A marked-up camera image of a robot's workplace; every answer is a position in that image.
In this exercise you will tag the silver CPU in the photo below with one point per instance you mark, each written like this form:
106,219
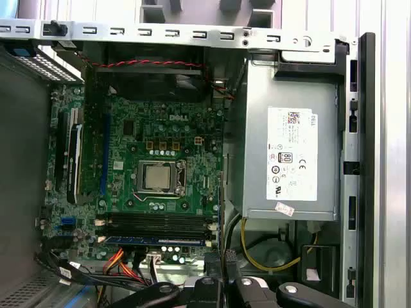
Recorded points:
156,176

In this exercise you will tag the blue expansion slot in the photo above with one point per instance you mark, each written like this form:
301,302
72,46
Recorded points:
105,154

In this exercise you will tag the black expansion slot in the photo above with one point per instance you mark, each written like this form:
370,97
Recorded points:
61,150

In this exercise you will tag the black case fan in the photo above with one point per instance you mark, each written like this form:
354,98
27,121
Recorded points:
144,83

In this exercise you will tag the black PC case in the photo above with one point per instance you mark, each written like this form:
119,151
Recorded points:
128,40

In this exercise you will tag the blue SATA port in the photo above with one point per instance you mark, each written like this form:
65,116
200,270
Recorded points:
68,223

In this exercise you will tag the blue card retention latch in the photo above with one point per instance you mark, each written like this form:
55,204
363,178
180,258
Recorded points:
22,52

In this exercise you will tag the green motherboard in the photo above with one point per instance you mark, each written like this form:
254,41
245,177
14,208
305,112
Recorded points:
154,134

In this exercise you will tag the black RAM slot white clips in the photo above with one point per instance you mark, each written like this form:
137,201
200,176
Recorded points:
154,224

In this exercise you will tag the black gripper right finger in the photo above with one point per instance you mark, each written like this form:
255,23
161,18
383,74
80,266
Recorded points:
247,292

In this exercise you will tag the grey power supply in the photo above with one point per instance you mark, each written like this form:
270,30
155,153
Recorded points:
250,144

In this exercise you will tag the CPU socket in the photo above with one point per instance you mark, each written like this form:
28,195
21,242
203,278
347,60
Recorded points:
181,176

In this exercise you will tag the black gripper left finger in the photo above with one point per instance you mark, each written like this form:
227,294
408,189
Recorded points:
208,292

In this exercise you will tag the black plastic case clip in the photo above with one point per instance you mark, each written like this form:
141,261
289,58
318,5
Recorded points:
56,29

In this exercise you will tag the perforated metal drive cage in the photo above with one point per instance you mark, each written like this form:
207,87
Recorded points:
29,288

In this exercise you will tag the blue disk carrier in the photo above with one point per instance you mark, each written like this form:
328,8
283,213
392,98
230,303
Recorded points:
85,296

